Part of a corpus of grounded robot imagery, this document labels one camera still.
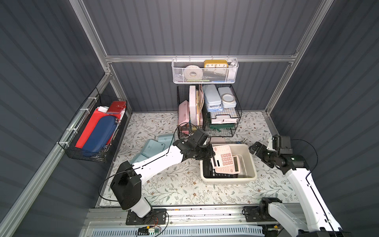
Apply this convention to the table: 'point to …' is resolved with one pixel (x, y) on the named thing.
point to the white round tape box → (227, 97)
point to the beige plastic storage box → (248, 172)
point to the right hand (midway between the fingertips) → (259, 156)
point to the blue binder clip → (242, 141)
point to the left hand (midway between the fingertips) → (217, 156)
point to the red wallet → (116, 106)
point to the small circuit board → (146, 230)
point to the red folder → (97, 114)
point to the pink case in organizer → (183, 113)
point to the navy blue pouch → (102, 132)
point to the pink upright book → (192, 105)
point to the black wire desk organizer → (204, 118)
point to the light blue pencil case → (212, 98)
